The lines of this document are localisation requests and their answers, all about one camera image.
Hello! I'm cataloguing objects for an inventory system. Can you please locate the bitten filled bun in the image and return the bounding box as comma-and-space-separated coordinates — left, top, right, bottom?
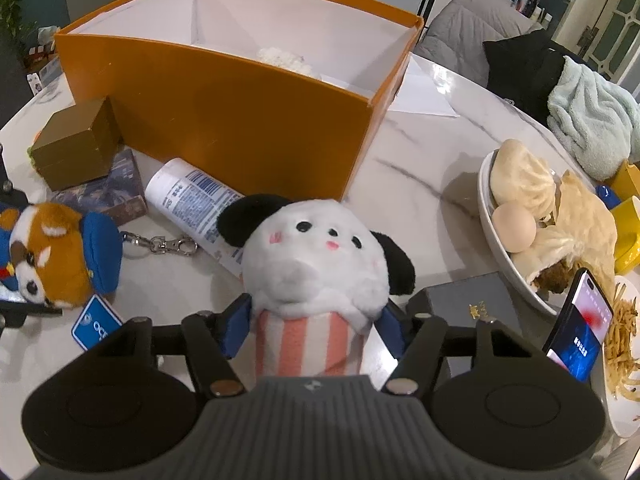
509, 224, 582, 294

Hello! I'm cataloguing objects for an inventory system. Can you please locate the black cloth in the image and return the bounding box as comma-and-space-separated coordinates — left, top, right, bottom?
482, 29, 577, 127

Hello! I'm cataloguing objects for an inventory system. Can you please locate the green plant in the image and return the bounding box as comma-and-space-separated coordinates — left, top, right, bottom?
0, 0, 27, 58

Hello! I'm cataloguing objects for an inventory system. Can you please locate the steamed bun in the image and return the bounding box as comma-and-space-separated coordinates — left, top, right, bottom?
489, 138, 562, 222

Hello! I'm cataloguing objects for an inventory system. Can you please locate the white panda plush toy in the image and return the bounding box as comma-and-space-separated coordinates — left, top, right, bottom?
216, 194, 417, 378

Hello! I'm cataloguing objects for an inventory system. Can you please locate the printed picture card box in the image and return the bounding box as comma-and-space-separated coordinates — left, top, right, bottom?
50, 147, 149, 227

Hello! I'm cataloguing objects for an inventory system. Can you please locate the gold square box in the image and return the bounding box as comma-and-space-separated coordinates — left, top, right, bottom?
31, 97, 124, 192

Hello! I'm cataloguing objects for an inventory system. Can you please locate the white paper sheet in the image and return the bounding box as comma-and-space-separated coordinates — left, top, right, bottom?
387, 66, 459, 119

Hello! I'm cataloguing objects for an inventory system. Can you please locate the white glass door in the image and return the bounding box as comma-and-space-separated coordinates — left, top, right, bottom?
550, 0, 640, 88

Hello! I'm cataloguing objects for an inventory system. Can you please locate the grey sofa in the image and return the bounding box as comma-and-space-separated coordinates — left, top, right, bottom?
414, 0, 547, 88

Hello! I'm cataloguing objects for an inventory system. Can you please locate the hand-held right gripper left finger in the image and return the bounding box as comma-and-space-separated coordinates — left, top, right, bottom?
117, 294, 253, 397

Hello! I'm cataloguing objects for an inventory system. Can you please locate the blue card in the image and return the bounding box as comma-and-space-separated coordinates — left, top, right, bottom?
71, 294, 125, 353

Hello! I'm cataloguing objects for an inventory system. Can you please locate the dark navy box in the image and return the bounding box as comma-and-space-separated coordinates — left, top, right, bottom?
407, 272, 522, 378

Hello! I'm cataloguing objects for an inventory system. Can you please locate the orange cardboard box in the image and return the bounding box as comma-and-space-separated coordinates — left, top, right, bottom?
54, 0, 425, 202

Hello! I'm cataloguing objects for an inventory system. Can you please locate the white tube with blue label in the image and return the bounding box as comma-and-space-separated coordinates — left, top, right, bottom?
144, 157, 246, 278

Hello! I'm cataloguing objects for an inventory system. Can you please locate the egg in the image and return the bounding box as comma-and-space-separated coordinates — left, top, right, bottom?
492, 202, 537, 254

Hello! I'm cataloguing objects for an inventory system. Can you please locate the white plate of fries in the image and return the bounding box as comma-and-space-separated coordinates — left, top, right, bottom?
601, 275, 640, 439

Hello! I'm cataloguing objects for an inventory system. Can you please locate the yellow cup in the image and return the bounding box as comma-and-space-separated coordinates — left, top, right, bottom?
612, 196, 640, 275

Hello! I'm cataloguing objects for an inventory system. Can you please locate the red panda plush keychain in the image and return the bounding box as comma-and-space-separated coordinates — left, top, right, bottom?
0, 200, 198, 309

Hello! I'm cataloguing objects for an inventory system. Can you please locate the white oval plate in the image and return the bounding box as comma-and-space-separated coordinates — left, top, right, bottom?
477, 147, 617, 317

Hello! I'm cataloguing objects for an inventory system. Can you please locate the light blue towel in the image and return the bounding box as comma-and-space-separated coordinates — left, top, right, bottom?
546, 55, 640, 182

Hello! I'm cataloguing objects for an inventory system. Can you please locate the yellow container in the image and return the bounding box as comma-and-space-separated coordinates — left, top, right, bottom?
604, 159, 640, 198

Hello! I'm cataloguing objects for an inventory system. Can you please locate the white fluffy item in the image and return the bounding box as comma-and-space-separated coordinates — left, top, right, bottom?
256, 46, 322, 79

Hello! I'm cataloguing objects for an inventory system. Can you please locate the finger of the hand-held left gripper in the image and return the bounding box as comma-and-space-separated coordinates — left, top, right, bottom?
0, 300, 64, 333
0, 142, 29, 208

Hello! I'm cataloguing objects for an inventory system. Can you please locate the flatbread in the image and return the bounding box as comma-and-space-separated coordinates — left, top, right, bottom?
554, 170, 619, 303

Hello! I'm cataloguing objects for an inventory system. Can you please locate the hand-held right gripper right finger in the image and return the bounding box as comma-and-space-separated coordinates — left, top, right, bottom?
372, 300, 518, 397

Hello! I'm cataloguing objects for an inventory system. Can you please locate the smartphone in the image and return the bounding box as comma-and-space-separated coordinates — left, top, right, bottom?
542, 267, 615, 384

